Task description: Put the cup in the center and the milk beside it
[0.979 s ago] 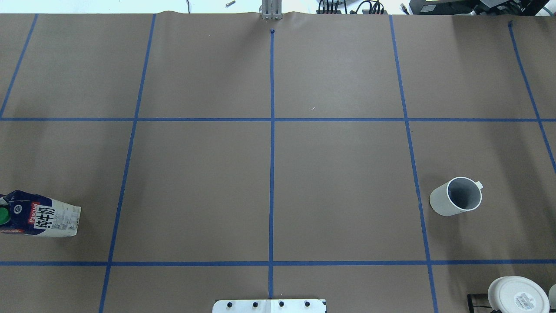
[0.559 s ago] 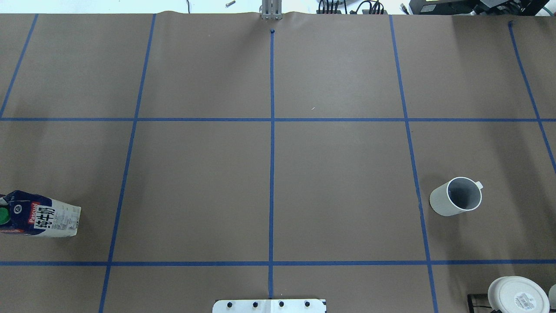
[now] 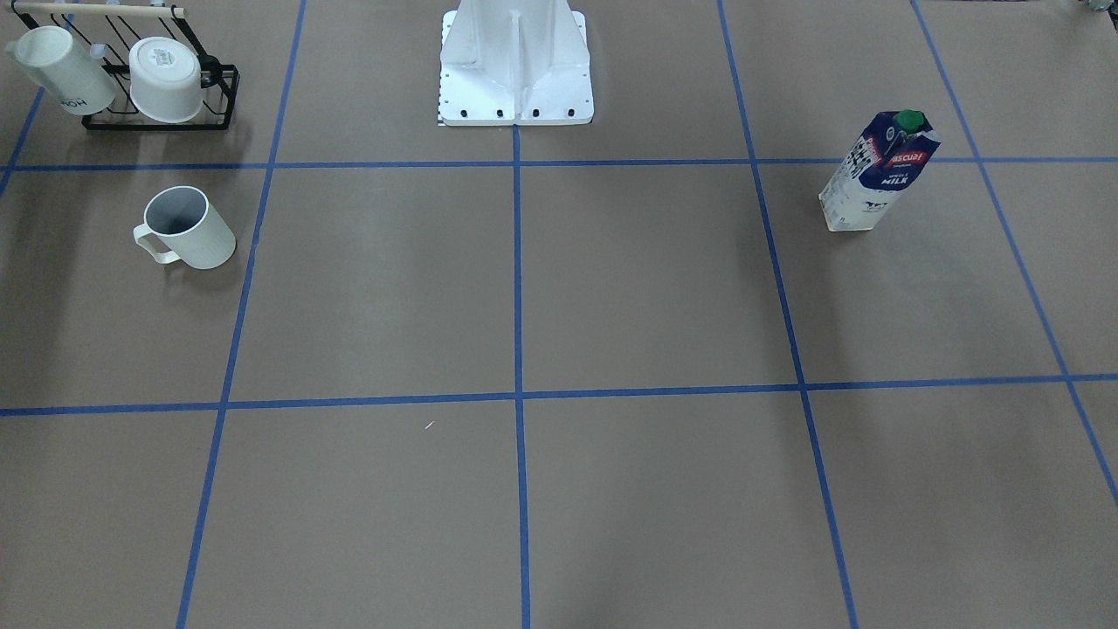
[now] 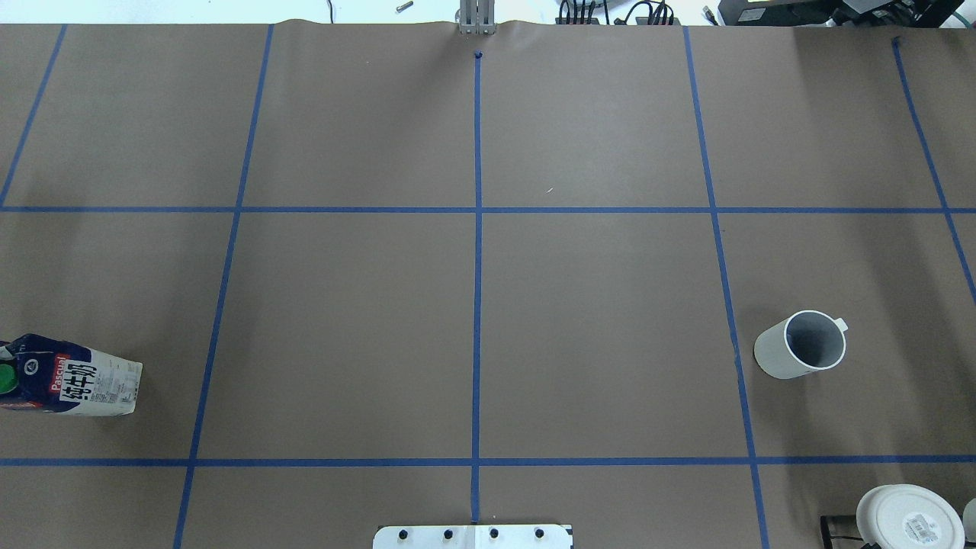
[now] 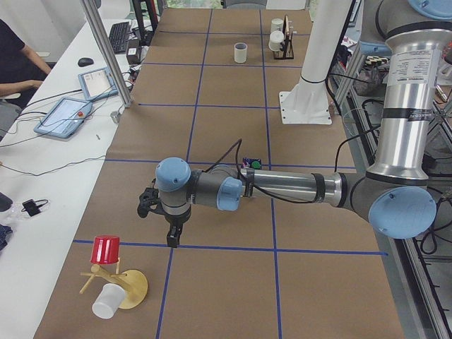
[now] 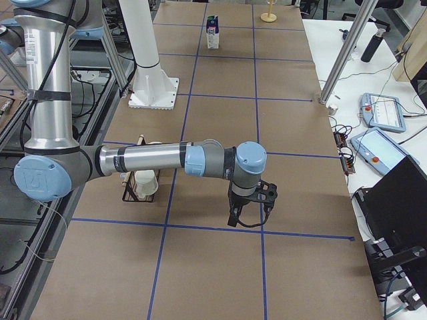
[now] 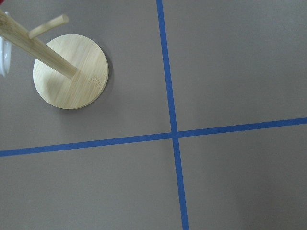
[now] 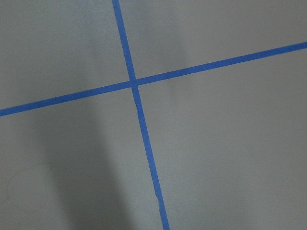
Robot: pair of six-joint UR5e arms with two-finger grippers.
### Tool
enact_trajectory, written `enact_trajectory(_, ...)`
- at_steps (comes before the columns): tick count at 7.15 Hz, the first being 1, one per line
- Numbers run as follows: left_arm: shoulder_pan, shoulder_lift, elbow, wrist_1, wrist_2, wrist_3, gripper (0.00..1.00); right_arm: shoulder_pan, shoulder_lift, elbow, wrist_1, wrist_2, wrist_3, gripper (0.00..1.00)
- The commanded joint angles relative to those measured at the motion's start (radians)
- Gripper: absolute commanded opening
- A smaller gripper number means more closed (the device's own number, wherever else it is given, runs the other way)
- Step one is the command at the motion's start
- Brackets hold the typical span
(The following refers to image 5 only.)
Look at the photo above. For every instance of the upper white cup on rack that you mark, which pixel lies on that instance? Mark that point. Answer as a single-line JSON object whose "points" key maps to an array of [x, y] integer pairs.
{"points": [[276, 24]]}

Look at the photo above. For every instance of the white cup on rack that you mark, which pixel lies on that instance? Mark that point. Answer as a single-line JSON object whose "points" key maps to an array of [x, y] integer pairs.
{"points": [[275, 40], [276, 24]]}

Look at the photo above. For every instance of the blue white milk carton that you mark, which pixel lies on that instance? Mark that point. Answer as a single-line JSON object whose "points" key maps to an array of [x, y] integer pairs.
{"points": [[254, 163]]}

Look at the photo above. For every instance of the far blue teach pendant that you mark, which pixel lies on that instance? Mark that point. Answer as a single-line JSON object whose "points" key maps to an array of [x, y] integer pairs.
{"points": [[97, 84]]}

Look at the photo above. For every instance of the black wooden mug rack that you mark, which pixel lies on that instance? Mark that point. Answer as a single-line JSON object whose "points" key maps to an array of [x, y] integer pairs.
{"points": [[286, 51]]}

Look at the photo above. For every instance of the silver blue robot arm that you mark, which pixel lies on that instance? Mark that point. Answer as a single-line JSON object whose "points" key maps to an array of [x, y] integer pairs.
{"points": [[392, 194]]}

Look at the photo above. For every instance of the aluminium frame post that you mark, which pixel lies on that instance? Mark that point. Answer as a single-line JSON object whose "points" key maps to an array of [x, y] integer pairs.
{"points": [[103, 43]]}

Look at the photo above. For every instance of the black box on desk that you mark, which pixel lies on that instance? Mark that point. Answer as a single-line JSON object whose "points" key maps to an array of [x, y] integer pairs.
{"points": [[135, 53]]}

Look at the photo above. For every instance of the blue teach pendant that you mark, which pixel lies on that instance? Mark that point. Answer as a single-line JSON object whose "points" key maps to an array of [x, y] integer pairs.
{"points": [[64, 118], [97, 84]]}

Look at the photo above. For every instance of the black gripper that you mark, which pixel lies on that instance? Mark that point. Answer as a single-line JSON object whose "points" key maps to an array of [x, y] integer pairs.
{"points": [[175, 219]]}

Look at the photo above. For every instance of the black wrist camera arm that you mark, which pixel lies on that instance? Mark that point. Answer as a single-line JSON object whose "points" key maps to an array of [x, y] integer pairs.
{"points": [[149, 202]]}

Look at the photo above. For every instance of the white mug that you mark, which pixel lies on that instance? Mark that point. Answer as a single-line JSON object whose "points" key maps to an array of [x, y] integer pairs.
{"points": [[240, 52]]}

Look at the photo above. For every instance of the black keyboard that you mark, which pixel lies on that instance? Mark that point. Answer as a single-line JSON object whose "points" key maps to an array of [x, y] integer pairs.
{"points": [[119, 37]]}

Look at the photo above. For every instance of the near blue teach pendant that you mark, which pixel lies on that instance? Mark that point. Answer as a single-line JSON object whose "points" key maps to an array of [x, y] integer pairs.
{"points": [[64, 118]]}

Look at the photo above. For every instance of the seated person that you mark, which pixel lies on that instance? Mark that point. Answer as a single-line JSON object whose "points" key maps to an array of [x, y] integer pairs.
{"points": [[22, 71]]}

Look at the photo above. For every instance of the wooden cup stand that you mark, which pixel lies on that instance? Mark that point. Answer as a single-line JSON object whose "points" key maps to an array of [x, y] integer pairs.
{"points": [[133, 282]]}

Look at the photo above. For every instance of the black computer mouse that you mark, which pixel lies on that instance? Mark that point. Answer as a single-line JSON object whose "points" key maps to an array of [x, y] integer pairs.
{"points": [[85, 61]]}

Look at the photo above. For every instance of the lower white cup on rack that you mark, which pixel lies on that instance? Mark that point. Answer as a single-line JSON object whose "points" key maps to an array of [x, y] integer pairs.
{"points": [[275, 40]]}

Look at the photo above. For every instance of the small black adapter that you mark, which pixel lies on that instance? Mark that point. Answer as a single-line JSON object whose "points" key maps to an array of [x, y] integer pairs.
{"points": [[33, 207]]}

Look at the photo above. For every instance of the white plastic cup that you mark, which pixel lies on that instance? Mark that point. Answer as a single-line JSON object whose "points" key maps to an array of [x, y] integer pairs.
{"points": [[108, 301]]}

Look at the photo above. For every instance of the red cup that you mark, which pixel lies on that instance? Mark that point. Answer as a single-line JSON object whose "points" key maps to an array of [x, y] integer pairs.
{"points": [[105, 249]]}

